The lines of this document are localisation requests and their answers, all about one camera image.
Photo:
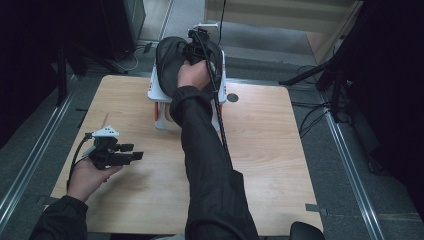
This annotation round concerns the metal floor rail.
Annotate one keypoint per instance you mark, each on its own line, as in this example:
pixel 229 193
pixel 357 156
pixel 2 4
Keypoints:
pixel 353 180
pixel 36 153

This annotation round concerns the dark cabinet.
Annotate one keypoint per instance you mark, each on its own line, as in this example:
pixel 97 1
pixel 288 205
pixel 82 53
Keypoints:
pixel 123 26

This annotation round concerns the beige wooden furniture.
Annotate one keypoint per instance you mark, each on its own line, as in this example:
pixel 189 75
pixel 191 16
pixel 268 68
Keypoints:
pixel 283 16

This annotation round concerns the black tripod stand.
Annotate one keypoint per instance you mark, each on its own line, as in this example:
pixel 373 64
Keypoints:
pixel 336 66

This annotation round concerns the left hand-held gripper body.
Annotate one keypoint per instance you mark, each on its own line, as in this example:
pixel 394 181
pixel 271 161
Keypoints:
pixel 106 153

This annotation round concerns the grey tape piece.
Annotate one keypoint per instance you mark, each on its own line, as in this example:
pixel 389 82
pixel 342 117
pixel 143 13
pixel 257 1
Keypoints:
pixel 315 208
pixel 43 200

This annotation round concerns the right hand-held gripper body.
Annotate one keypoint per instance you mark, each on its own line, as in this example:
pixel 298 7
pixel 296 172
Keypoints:
pixel 198 46

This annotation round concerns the person's right hand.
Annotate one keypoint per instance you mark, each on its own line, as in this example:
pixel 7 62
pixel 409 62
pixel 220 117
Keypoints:
pixel 195 75

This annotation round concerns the person's left hand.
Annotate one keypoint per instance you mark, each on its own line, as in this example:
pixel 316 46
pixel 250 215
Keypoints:
pixel 85 180

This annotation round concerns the dark curtain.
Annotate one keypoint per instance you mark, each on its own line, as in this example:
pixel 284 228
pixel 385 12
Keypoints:
pixel 396 83
pixel 30 50

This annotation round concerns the white shoe rack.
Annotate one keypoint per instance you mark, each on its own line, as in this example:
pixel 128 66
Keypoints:
pixel 159 124

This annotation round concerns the black metal stand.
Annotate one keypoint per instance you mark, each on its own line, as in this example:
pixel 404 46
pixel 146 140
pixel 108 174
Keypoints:
pixel 61 76

